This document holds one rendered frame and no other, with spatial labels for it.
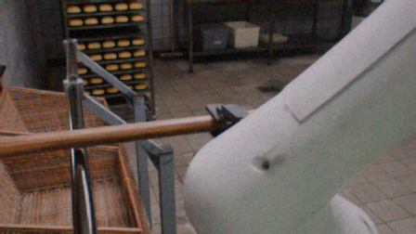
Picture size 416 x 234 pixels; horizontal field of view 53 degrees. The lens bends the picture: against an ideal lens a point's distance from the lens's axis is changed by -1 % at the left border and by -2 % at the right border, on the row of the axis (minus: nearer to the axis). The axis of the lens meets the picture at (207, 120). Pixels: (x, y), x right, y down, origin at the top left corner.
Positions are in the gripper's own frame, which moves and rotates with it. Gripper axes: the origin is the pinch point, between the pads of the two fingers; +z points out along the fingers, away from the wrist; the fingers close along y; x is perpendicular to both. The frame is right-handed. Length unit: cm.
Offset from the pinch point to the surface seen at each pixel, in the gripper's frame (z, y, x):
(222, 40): 432, 87, 152
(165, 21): 500, 72, 95
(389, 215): 100, 119, 141
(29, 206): 79, 60, -46
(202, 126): -1.2, -0.2, -3.4
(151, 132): -1.2, -0.4, -12.1
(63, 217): 68, 60, -34
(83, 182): -10.7, 1.5, -23.6
